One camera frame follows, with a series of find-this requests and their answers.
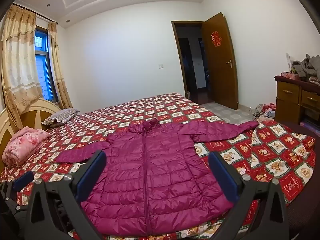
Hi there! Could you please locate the narrow beige floral curtain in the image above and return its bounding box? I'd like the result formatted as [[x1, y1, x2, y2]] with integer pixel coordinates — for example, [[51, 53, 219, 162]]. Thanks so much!
[[47, 21, 73, 109]]

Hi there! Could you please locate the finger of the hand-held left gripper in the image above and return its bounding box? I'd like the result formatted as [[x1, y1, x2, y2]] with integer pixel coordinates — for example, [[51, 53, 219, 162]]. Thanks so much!
[[12, 171, 35, 193]]

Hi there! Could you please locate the magenta puffer jacket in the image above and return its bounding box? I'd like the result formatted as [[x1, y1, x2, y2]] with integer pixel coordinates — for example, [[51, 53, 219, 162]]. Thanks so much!
[[55, 119, 259, 238]]

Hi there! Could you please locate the red patterned bedsheet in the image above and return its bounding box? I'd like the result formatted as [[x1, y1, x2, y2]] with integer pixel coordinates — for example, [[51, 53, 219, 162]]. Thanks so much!
[[0, 92, 316, 240]]

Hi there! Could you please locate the pink floral folded blanket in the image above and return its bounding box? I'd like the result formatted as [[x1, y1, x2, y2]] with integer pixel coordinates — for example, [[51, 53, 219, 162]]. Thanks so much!
[[2, 127, 52, 168]]

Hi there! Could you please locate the wide beige floral curtain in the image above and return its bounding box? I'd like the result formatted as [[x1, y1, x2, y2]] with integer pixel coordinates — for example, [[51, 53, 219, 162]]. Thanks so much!
[[1, 4, 44, 130]]

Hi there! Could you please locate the pile of grey clothes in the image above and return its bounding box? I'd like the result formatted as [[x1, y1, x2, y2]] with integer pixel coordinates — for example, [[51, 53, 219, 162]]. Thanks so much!
[[291, 54, 320, 84]]

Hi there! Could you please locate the dark wooden door frame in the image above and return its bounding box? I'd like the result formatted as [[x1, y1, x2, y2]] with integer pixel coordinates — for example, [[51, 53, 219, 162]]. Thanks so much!
[[171, 21, 203, 98]]

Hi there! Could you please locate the red paper door decoration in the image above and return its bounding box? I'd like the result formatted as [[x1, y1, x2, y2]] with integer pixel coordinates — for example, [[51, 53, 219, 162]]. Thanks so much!
[[211, 31, 221, 47]]

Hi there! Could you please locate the cream wooden headboard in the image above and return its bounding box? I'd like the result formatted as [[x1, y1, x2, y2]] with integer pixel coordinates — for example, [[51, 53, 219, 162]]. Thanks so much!
[[0, 97, 62, 145]]

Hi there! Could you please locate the dark curtain rod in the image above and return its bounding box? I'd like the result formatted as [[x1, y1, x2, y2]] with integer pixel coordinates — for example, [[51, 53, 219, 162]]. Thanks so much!
[[12, 3, 59, 26]]

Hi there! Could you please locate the dark maroon mattress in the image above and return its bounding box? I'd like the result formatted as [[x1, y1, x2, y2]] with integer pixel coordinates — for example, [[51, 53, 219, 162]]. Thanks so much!
[[282, 121, 320, 240]]

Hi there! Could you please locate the striped pillow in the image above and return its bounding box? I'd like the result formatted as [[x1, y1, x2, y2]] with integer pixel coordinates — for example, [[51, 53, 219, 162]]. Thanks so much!
[[41, 108, 80, 127]]

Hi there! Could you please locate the heap of clothes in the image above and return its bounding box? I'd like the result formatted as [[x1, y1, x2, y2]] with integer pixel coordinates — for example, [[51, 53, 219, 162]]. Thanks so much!
[[252, 102, 277, 122]]

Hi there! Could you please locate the window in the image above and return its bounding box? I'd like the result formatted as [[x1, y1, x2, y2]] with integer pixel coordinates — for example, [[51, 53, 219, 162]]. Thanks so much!
[[34, 25, 59, 103]]

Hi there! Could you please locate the brown wooden door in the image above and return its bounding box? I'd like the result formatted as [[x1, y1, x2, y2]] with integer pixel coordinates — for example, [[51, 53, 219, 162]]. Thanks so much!
[[201, 12, 239, 110]]

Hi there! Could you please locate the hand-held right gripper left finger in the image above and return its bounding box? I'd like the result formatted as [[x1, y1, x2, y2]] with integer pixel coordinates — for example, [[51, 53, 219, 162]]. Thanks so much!
[[24, 150, 108, 240]]

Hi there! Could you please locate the brown wooden cabinet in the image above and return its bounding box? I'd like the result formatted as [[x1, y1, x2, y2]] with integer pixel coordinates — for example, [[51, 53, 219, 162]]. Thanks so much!
[[274, 75, 320, 131]]

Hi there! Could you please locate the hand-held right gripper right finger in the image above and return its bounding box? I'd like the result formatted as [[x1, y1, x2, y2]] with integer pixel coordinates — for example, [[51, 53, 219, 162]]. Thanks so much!
[[208, 152, 288, 240]]

